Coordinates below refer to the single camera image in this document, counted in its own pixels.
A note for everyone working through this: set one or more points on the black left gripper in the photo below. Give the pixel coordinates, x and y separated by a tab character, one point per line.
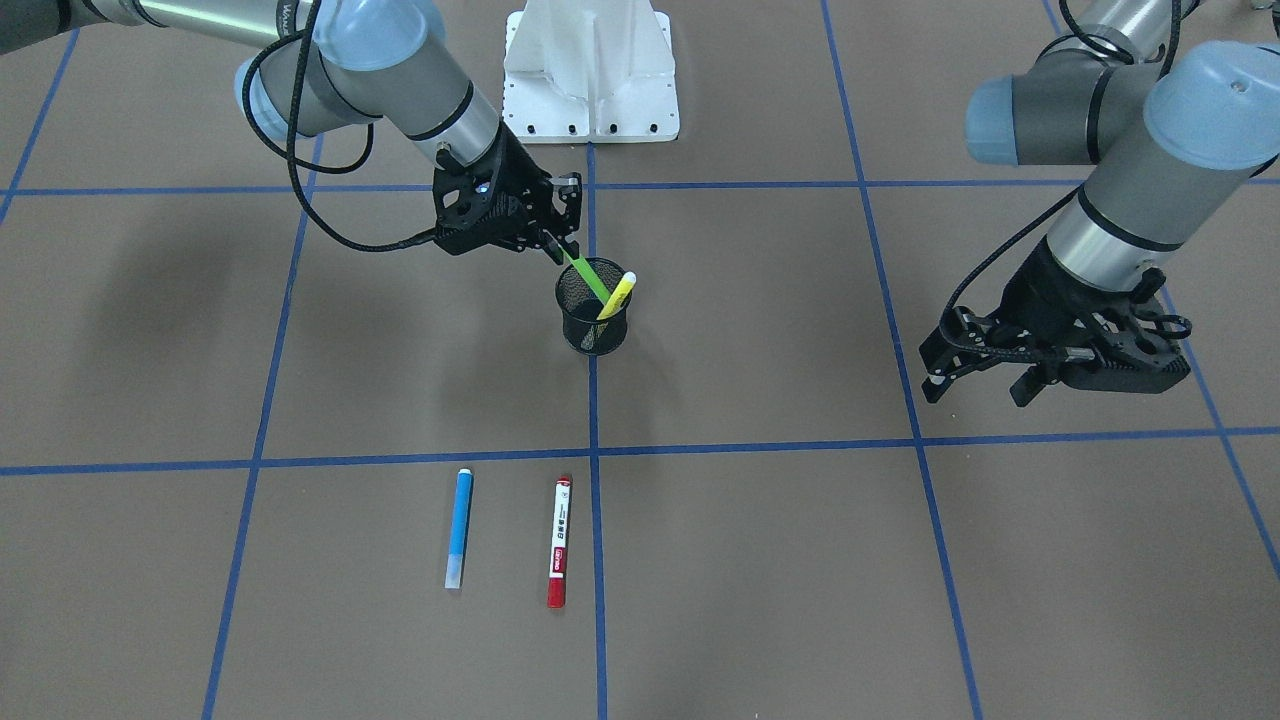
1040	293

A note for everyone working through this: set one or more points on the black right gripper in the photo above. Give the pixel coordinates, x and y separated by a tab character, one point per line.
519	172

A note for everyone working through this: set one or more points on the green highlighter pen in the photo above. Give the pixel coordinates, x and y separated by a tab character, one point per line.
587	275

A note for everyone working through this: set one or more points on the blue highlighter pen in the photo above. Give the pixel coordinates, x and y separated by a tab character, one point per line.
457	542

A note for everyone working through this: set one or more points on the red white marker pen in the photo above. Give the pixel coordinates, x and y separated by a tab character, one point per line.
559	535

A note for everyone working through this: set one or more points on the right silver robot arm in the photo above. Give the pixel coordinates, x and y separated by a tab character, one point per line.
325	65

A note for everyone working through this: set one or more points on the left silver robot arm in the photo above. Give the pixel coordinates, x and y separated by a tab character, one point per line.
1169	138

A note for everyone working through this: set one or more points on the black mesh pen cup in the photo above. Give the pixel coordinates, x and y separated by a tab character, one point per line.
580	309

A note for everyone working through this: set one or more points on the yellow highlighter pen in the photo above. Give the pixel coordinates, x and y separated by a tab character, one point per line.
619	296

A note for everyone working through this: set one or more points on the brown paper table cover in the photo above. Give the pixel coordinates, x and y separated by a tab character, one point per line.
230	445

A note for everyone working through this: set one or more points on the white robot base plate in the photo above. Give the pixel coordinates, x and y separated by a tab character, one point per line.
590	72

